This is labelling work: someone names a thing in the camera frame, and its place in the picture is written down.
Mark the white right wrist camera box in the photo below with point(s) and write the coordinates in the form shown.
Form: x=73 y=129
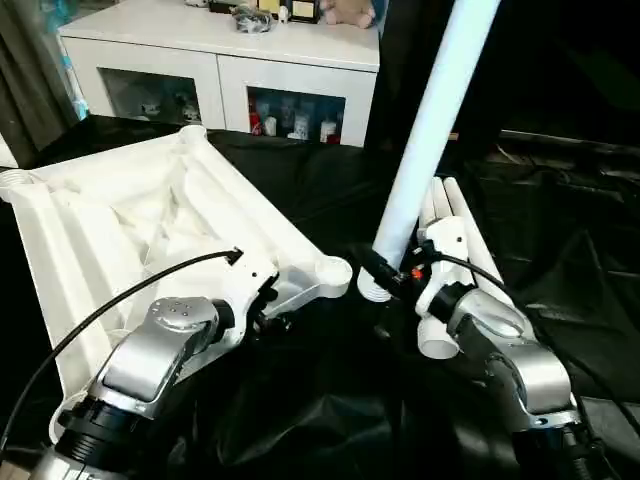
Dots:
x=445 y=255

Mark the silver metal rail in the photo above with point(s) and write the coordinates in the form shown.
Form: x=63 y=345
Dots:
x=570 y=140

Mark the black mat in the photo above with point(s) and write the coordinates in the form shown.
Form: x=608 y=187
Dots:
x=340 y=400

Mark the red bottle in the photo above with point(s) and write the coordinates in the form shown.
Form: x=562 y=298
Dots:
x=255 y=122

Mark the white bottle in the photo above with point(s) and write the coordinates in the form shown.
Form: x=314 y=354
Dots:
x=328 y=130

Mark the white cabinet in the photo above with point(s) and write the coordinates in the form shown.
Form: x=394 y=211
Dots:
x=230 y=55

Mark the grey curtain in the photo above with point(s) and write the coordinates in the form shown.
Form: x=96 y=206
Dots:
x=35 y=65

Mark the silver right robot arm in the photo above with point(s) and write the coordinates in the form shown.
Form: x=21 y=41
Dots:
x=510 y=360

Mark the white plastic table top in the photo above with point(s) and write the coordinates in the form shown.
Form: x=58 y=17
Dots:
x=140 y=220

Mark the pink plush toy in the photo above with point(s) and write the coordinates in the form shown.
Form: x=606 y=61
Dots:
x=350 y=10

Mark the white plastic table leg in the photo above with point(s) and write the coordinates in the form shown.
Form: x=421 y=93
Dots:
x=430 y=290
x=430 y=130
x=475 y=240
x=450 y=205

